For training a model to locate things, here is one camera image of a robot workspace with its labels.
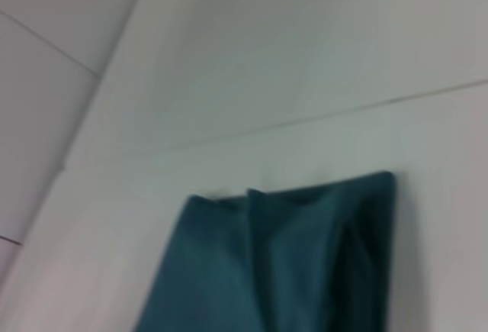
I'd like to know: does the blue t-shirt with white print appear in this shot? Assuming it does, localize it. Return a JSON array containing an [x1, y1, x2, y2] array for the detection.
[[133, 170, 397, 332]]

